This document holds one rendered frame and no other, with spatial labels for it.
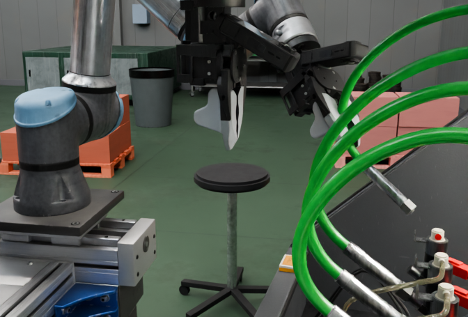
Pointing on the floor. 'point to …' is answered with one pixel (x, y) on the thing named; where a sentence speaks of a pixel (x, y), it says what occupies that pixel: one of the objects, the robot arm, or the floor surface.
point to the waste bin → (152, 95)
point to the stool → (209, 180)
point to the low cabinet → (60, 68)
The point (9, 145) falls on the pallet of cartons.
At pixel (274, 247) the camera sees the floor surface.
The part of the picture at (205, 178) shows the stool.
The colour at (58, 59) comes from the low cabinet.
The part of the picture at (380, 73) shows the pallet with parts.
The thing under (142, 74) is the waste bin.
